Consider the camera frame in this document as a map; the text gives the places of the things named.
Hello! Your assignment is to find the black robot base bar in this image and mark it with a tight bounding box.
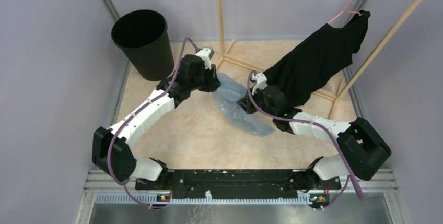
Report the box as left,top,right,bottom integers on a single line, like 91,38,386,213
135,169,342,200

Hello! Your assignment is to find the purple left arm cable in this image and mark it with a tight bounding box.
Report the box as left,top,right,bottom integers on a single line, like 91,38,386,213
106,37,202,210

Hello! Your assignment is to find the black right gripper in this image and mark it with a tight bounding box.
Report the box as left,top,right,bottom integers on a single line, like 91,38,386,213
237,86,276,119

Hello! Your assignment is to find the black t-shirt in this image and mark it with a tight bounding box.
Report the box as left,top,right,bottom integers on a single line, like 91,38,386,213
263,10,371,117

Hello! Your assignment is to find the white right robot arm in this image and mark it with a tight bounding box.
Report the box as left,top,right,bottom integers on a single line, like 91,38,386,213
241,86,392,188

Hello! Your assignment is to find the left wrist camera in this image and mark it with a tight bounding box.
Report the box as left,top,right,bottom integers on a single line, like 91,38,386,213
195,47,214,70

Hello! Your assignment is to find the aluminium frame rail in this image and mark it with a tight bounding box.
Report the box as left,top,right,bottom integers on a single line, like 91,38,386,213
82,169,397,213

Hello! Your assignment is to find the black trash bin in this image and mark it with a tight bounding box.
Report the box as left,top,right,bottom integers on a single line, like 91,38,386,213
111,9,174,81

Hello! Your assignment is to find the blue plastic trash bag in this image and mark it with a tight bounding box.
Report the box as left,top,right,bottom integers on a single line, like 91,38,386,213
213,73,275,136

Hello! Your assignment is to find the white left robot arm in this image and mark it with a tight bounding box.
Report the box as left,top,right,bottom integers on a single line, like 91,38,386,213
91,48,220,189

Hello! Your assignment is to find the wooden clothes rack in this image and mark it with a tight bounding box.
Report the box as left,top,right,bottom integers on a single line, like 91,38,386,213
214,0,437,121

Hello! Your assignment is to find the pink clothes hanger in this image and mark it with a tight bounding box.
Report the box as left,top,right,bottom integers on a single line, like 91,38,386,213
328,0,362,25

